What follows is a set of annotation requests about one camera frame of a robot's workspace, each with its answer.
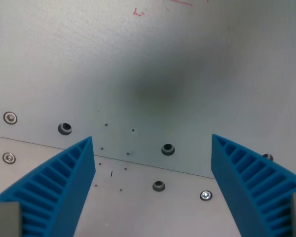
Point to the silver hex socket screw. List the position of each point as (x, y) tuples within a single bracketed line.
[(206, 195), (10, 117), (9, 157)]

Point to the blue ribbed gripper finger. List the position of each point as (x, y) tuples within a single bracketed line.
[(246, 177), (61, 177)]

